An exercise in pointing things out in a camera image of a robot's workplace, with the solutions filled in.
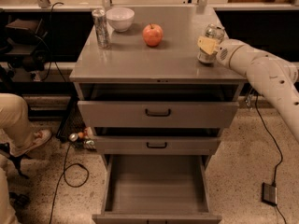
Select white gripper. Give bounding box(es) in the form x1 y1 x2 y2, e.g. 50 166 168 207
197 36 249 69

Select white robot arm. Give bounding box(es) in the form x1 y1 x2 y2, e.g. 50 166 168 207
197 36 299 142

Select grey metal drawer cabinet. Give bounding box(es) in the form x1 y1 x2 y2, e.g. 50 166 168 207
68 5 252 161

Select tall silver can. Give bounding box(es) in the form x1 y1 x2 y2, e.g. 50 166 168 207
92 7 111 49

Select grey middle drawer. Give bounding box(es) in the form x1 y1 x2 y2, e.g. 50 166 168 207
93 128 221 155

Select grey drawer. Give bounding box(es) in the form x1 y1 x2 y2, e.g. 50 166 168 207
93 128 221 155
78 90 238 129
93 155 221 224

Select grey top drawer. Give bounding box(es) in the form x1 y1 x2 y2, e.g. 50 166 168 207
78 90 238 129

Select grey bottom drawer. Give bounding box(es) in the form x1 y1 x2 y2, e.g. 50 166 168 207
93 155 221 224

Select red apple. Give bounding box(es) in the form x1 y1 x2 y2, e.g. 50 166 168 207
142 23 164 47

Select white bowl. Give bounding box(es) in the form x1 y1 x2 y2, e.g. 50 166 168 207
107 7 135 32

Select pile of cans on floor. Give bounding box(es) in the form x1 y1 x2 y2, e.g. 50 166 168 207
68 128 95 150

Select black power adapter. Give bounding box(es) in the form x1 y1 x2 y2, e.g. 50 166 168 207
262 183 278 206

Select black equipment on left shelf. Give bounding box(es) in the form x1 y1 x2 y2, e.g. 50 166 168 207
0 9 48 72

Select white red sneaker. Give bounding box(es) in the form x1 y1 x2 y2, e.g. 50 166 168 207
10 130 52 157

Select person's leg beige trousers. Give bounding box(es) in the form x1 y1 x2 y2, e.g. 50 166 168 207
0 93 34 224

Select black chair base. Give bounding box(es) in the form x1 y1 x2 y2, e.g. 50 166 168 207
0 143 30 208

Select black cable right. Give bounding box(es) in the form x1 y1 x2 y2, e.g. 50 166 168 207
254 91 288 224

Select black floor cable left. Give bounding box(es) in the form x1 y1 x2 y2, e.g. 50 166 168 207
48 142 91 224

